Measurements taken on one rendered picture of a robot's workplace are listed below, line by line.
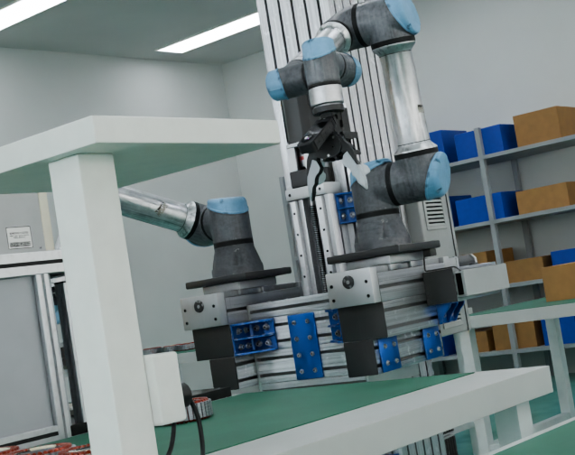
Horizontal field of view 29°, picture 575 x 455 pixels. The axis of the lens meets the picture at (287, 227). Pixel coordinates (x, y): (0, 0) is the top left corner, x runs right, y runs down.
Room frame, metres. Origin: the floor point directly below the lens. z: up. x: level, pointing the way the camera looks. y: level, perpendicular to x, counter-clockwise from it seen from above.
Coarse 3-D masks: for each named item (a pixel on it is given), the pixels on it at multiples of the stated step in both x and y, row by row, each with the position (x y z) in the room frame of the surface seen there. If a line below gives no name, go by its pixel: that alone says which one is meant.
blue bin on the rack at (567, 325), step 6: (564, 318) 8.41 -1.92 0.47; (570, 318) 8.38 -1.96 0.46; (564, 324) 8.42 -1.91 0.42; (570, 324) 8.38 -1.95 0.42; (546, 330) 8.52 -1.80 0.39; (564, 330) 8.42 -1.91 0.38; (570, 330) 8.39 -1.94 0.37; (546, 336) 8.53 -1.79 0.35; (564, 336) 8.43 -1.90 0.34; (570, 336) 8.40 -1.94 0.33; (546, 342) 8.53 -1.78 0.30; (564, 342) 8.44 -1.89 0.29; (570, 342) 8.40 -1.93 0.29
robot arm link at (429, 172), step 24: (384, 0) 2.85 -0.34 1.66; (408, 0) 2.87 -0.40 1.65; (360, 24) 2.87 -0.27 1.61; (384, 24) 2.84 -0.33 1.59; (408, 24) 2.83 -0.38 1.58; (384, 48) 2.86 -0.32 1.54; (408, 48) 2.87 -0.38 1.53; (384, 72) 2.90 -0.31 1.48; (408, 72) 2.87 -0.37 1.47; (408, 96) 2.88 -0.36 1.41; (408, 120) 2.88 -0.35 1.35; (408, 144) 2.89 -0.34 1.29; (432, 144) 2.90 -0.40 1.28; (408, 168) 2.89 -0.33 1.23; (432, 168) 2.86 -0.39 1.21; (408, 192) 2.91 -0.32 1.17; (432, 192) 2.89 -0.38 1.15
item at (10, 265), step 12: (36, 252) 2.19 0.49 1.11; (48, 252) 2.22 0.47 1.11; (60, 252) 2.24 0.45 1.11; (0, 264) 2.13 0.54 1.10; (12, 264) 2.15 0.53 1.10; (24, 264) 2.17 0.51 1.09; (36, 264) 2.19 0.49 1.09; (48, 264) 2.21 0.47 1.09; (60, 264) 2.24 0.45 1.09; (0, 276) 2.12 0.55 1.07; (12, 276) 2.14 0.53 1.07; (60, 276) 2.42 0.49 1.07
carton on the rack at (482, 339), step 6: (480, 330) 8.98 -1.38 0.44; (486, 330) 8.87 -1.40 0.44; (492, 330) 8.95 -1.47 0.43; (480, 336) 8.90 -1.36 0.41; (486, 336) 8.88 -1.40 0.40; (492, 336) 8.94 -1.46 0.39; (480, 342) 8.91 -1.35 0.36; (486, 342) 8.88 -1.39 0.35; (492, 342) 8.93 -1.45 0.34; (480, 348) 8.92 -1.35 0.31; (486, 348) 8.89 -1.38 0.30; (492, 348) 8.91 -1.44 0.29
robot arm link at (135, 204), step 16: (128, 192) 3.24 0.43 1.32; (144, 192) 3.28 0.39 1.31; (128, 208) 3.24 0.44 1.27; (144, 208) 3.26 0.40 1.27; (160, 208) 3.28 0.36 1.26; (176, 208) 3.31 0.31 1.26; (192, 208) 3.33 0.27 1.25; (160, 224) 3.31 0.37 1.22; (176, 224) 3.32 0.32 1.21; (192, 224) 3.32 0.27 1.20; (192, 240) 3.37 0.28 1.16; (208, 240) 3.35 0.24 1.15
